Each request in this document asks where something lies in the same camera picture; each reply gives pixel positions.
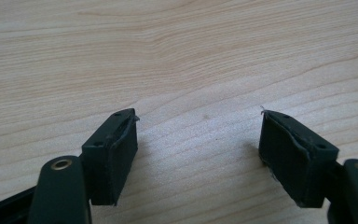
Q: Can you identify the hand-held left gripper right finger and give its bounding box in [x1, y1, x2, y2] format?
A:
[258, 106, 340, 209]

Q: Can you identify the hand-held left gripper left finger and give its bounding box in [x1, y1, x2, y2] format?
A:
[81, 107, 141, 207]

